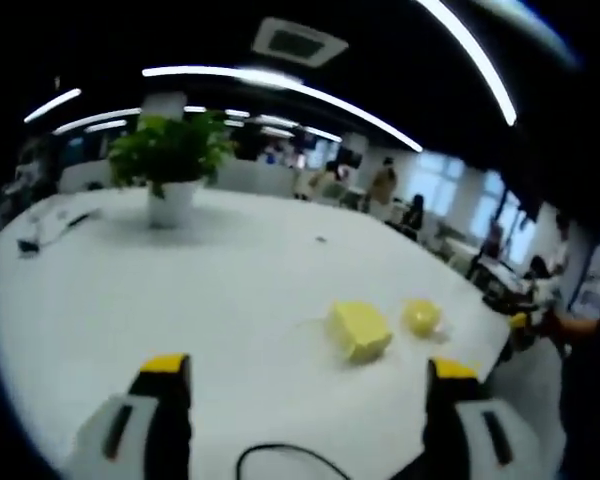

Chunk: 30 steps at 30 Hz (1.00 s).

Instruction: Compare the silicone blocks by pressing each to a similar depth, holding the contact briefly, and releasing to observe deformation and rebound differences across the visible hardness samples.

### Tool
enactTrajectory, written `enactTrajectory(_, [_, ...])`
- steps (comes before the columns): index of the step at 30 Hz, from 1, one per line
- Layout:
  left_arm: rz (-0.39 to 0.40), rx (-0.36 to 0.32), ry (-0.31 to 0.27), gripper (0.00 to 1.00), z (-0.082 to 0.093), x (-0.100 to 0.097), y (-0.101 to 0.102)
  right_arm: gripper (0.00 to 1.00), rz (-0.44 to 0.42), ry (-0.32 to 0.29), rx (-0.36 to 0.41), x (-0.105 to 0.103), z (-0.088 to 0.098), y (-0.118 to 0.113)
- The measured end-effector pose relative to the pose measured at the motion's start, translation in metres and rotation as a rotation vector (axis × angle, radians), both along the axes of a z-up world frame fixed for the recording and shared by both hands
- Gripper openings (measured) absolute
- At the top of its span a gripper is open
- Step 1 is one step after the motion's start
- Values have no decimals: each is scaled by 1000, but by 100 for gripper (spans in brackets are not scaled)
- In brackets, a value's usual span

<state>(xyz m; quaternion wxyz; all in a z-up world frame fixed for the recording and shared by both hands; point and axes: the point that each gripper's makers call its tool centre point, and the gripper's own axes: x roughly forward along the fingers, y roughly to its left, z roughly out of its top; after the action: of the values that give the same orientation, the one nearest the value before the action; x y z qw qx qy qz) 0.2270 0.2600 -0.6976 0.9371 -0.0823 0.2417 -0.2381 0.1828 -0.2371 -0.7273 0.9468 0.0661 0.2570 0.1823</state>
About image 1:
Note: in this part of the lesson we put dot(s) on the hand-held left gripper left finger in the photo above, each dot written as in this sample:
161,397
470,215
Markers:
145,425

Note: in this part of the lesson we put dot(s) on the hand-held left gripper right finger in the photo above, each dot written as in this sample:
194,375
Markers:
460,430

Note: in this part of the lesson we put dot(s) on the yellow round silicone block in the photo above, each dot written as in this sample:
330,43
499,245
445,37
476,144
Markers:
420,317

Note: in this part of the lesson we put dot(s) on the yellow square silicone block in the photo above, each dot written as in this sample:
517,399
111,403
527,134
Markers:
356,328

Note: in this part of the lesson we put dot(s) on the small black device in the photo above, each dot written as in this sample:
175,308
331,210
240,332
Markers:
28,246

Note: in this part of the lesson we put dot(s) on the white plant pot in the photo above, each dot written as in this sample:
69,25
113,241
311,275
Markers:
171,204

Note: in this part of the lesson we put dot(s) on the green potted plant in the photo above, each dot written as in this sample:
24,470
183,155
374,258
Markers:
167,150

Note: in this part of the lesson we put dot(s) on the ceiling air vent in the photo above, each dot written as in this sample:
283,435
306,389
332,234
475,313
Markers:
299,42

